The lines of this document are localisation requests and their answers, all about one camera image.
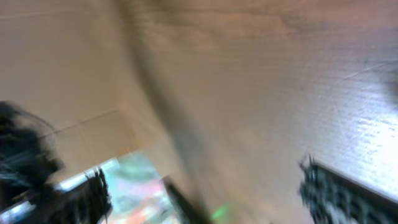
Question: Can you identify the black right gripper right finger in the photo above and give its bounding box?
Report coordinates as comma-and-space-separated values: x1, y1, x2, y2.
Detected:
298, 155, 397, 224

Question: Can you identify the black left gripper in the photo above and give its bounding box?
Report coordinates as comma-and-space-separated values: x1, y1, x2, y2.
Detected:
1, 101, 62, 210

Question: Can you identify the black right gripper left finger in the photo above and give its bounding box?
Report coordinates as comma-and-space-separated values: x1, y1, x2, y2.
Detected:
18, 169, 112, 224

